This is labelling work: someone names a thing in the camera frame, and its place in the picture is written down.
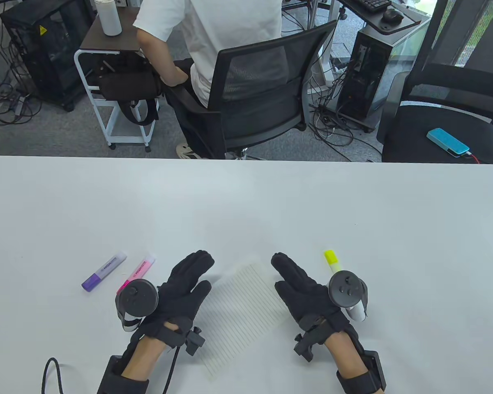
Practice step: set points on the black computer mouse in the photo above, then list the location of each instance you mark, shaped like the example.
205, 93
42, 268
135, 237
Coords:
393, 15

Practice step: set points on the black desk mat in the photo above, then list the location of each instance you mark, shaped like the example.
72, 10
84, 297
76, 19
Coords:
406, 22

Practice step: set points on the black padded office chair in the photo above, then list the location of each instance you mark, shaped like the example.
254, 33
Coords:
419, 135

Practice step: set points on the white side table brown top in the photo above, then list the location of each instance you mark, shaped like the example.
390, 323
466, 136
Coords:
115, 39

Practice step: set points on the black mesh office chair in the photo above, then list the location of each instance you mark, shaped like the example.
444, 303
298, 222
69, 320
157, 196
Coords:
259, 82

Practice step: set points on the silver and black computer tower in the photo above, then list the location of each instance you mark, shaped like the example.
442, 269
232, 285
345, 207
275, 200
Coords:
361, 78

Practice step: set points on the person's left forearm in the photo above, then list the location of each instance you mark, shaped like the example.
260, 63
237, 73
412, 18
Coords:
141, 361

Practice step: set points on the purple highlighter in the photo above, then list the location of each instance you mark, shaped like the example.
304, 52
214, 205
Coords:
104, 271

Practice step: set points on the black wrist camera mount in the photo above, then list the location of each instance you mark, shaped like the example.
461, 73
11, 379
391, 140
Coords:
306, 347
195, 342

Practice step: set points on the white desk leg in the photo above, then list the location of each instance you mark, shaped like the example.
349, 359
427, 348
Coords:
326, 49

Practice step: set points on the pink highlighter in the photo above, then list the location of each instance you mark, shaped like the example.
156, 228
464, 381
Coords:
141, 269

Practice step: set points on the white bottle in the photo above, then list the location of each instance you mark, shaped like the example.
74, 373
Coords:
109, 18

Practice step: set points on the person's right hand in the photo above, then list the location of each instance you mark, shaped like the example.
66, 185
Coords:
304, 299

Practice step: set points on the white lined paper sheet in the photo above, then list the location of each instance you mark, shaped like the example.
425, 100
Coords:
242, 312

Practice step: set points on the person's left hand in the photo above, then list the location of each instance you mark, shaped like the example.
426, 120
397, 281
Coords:
180, 295

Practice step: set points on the blue power bank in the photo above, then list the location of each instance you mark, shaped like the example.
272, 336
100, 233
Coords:
445, 141

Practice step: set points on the black keyboard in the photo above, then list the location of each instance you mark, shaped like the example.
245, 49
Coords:
374, 4

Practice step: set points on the yellow highlighter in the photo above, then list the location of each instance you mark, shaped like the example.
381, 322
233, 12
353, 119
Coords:
330, 258

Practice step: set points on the dark brown bag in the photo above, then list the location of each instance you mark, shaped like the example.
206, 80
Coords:
127, 84

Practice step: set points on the person's right forearm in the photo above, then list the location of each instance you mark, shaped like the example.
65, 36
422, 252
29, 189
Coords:
345, 353

